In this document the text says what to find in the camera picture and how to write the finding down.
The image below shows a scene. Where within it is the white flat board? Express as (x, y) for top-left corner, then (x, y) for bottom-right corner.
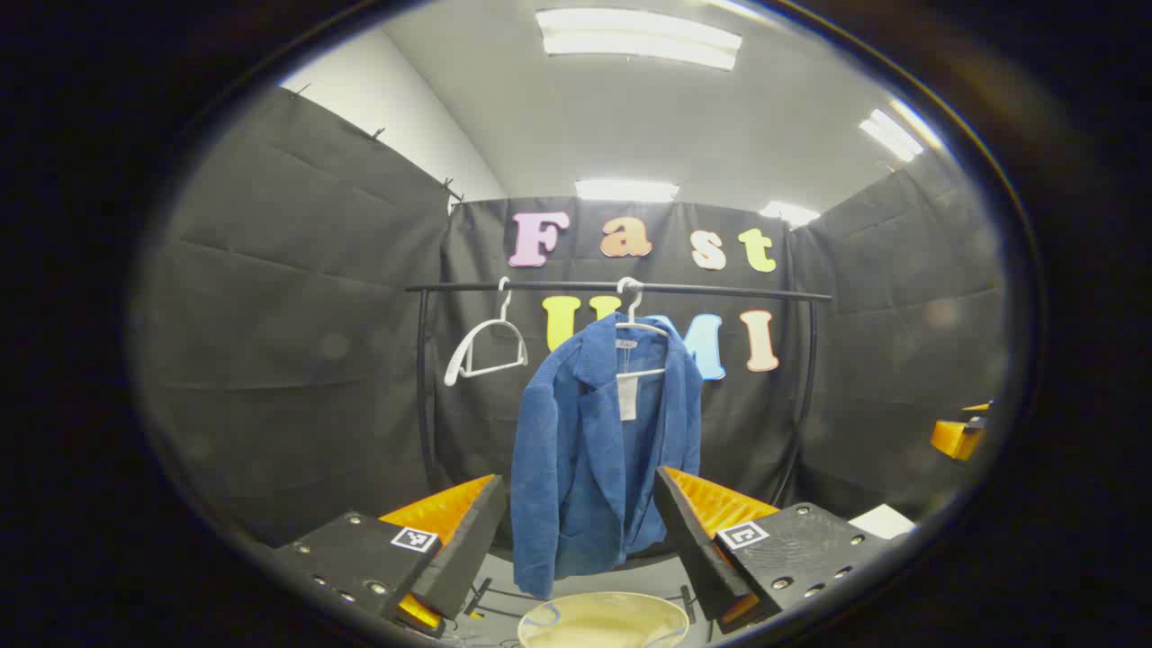
(850, 503), (918, 542)

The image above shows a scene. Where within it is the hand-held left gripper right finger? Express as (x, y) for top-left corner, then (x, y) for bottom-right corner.
(652, 465), (896, 633)

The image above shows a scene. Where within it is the black backdrop cloth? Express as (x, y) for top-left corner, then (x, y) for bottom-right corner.
(135, 85), (1009, 550)

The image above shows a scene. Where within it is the blue corduroy jacket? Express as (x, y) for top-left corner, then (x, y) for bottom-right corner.
(510, 313), (705, 601)

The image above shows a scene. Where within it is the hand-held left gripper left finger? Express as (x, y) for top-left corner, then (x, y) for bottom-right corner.
(265, 474), (508, 640)

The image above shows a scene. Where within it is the large ceiling light panel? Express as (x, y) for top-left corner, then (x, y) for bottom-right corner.
(535, 7), (744, 72)

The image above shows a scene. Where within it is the white plastic hanger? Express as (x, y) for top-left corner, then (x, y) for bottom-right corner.
(615, 276), (674, 379)
(444, 276), (530, 388)

